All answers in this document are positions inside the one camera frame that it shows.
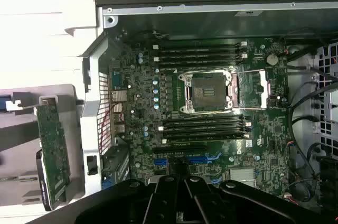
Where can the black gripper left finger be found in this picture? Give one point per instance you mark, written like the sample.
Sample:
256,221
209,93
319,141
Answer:
118,203

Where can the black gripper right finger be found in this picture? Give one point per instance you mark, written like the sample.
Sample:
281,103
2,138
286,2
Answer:
237,203

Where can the silver chipset heat sink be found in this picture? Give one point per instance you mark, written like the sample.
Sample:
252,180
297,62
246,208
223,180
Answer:
241,176

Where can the blue expansion slot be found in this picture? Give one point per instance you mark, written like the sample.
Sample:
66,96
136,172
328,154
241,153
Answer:
196,160

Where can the silver port block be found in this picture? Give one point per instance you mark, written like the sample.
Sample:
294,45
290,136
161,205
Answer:
119,128
118,111
118,96

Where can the black RAM slot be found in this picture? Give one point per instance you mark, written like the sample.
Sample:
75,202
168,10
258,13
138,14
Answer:
203,121
198,63
203,133
198,57
203,127
198,45
198,50

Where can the black power connector bundle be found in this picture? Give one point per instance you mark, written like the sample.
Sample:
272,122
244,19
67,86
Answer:
328,179

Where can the grey parts rack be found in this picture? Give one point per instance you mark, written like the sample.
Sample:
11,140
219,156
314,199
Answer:
70,118

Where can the green motherboard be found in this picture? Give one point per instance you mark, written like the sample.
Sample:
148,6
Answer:
148,94

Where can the CPU socket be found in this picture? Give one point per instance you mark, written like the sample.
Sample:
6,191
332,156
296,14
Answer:
208,90

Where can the metal socket cover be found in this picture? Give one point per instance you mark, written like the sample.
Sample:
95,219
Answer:
262,89

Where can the teal port block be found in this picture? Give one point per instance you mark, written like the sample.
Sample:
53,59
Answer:
118,80

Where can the thin metal locking lever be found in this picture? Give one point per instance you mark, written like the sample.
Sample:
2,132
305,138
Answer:
251,71

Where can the silver perforated disk bay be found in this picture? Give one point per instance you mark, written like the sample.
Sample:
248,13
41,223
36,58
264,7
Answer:
328,97

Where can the silver coin battery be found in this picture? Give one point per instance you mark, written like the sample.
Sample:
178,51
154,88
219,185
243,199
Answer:
272,59

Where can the hard disk in blue caddy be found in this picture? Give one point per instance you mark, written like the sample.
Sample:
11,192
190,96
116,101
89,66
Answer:
2,103

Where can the open black PC case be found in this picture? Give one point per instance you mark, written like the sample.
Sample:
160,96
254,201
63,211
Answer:
237,26

